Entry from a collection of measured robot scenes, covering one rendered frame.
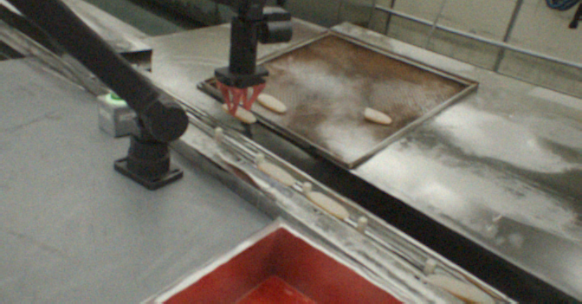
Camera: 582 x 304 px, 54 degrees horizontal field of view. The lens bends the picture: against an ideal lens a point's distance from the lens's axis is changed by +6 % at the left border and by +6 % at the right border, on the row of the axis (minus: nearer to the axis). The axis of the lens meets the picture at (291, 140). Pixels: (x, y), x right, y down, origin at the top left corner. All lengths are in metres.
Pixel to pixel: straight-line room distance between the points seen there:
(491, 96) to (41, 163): 1.03
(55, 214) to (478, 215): 0.75
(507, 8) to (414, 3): 0.82
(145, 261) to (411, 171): 0.54
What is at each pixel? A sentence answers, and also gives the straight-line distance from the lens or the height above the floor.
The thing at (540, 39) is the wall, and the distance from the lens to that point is 4.79.
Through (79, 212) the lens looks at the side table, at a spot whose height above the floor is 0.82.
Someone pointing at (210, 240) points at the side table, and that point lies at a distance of 0.99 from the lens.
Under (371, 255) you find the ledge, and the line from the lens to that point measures 0.94.
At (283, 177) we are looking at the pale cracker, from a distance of 1.11.
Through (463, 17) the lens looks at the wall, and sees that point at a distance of 5.02.
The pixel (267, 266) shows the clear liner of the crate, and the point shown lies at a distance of 0.89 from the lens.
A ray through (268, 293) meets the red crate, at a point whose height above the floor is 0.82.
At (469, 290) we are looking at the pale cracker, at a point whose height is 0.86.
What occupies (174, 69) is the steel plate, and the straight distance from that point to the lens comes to 1.72.
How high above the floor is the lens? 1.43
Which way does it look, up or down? 27 degrees down
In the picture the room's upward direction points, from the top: 8 degrees clockwise
